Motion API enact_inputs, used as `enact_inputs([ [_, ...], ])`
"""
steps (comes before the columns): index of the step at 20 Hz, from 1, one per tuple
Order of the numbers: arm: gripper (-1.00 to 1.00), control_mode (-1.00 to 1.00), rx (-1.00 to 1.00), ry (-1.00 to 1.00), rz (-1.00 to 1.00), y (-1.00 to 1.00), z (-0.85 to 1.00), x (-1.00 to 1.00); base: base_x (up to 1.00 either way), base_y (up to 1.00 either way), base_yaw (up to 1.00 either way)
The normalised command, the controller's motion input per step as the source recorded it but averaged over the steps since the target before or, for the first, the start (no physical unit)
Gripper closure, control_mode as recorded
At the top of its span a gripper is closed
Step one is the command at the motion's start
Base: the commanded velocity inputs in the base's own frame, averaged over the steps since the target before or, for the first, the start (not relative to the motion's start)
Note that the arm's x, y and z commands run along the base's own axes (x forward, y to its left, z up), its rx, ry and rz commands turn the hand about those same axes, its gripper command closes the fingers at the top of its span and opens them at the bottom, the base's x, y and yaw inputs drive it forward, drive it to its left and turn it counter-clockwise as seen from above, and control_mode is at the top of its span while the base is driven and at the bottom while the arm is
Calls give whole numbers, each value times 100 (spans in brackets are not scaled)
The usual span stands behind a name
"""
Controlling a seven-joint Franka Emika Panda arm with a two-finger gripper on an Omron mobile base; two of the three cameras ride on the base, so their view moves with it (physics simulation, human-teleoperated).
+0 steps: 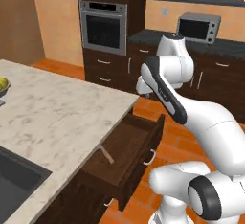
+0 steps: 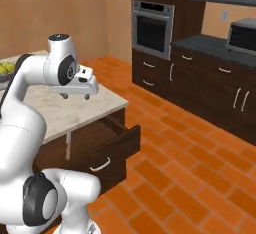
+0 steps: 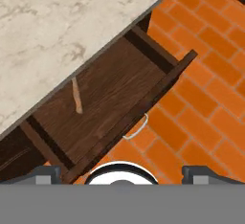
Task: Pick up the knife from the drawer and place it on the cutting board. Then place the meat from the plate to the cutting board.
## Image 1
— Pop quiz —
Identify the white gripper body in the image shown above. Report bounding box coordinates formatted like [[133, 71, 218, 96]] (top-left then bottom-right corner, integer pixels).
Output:
[[135, 76, 154, 97]]

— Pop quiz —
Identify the dark wood drawer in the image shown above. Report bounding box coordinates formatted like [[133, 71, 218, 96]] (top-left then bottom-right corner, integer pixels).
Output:
[[80, 111, 166, 213]]

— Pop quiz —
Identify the grey toaster oven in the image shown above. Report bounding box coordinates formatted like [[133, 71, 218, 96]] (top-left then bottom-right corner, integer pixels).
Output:
[[175, 11, 222, 46]]

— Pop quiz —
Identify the dark wood cupboard run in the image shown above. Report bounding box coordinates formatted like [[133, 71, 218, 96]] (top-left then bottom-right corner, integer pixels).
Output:
[[76, 0, 245, 124]]

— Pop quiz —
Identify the dark wood island cabinet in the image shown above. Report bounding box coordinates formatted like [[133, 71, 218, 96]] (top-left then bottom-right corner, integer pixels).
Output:
[[33, 169, 121, 224]]

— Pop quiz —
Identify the dark fruit bowl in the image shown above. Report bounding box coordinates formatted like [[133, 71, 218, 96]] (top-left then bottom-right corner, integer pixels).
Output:
[[0, 81, 11, 100]]

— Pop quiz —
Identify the yellow-green fruit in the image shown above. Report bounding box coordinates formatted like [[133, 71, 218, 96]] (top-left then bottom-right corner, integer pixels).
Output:
[[0, 77, 10, 90]]

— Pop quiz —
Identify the dark grey sink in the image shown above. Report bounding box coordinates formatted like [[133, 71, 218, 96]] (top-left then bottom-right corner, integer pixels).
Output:
[[0, 146, 53, 224]]

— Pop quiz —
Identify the silver wall oven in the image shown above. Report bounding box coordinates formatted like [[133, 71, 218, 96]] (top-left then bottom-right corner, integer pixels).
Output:
[[78, 0, 128, 56]]

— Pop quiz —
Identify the silver drawer handle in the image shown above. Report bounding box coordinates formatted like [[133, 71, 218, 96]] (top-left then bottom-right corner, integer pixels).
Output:
[[142, 148, 157, 167]]

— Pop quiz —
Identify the knife with pale handle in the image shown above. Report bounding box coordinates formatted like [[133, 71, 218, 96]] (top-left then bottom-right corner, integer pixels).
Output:
[[97, 144, 115, 165]]

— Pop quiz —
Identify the dark grey wall shelf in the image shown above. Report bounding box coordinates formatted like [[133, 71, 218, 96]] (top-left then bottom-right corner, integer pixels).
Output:
[[135, 0, 245, 9]]

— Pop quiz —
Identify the silver cabinet handle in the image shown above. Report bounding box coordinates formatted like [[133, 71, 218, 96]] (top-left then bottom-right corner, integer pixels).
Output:
[[102, 197, 115, 208]]

